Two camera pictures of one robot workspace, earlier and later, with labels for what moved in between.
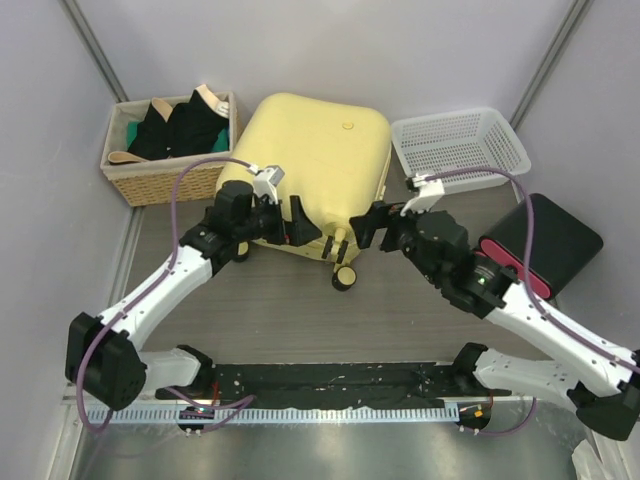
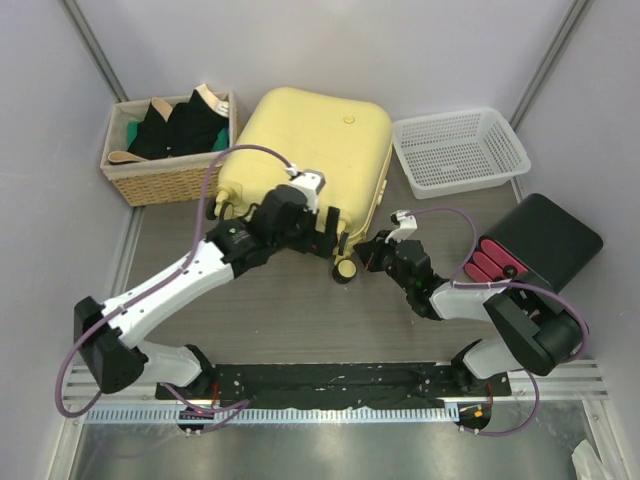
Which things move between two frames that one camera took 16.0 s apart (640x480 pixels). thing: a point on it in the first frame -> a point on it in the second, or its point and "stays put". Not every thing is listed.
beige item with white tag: [216, 105] stays put
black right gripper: [377, 216] -> [371, 252]
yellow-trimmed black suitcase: [335, 157] stays put
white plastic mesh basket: [456, 142] stays put
